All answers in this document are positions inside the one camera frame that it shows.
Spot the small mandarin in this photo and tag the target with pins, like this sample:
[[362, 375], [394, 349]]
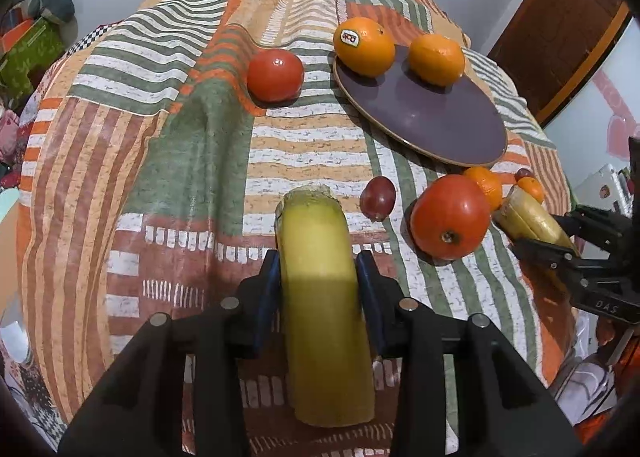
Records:
[[489, 183], [532, 186]]

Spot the long yellow banana piece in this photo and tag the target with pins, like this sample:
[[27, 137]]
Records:
[[330, 383]]

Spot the medium orange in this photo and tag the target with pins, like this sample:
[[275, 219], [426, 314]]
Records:
[[436, 59]]

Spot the green storage box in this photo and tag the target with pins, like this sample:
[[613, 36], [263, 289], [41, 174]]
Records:
[[28, 59]]

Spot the dark red grape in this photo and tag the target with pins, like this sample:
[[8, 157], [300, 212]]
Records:
[[378, 198]]

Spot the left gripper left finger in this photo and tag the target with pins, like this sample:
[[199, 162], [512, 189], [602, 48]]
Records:
[[260, 298]]

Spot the dark purple plate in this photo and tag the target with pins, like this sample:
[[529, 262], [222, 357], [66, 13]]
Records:
[[457, 125]]

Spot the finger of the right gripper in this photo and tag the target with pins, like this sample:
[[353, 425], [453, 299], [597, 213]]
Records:
[[547, 255], [591, 224]]

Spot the short yellow banana piece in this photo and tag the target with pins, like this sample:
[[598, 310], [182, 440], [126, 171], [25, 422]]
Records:
[[521, 216]]

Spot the brown wooden door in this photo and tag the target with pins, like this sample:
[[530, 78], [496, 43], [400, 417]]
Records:
[[550, 48]]

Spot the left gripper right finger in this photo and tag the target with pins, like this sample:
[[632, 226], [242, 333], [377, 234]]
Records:
[[379, 296]]

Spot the white panel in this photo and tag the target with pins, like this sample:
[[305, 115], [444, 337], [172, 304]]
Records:
[[605, 190]]

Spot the patchwork striped bedspread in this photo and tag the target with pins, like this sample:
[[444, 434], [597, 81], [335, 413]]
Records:
[[151, 178]]

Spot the red tomato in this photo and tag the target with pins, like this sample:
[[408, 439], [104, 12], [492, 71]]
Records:
[[275, 76], [450, 219]]

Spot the large orange with sticker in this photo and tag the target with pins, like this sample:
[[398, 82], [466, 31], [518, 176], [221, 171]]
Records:
[[364, 46]]

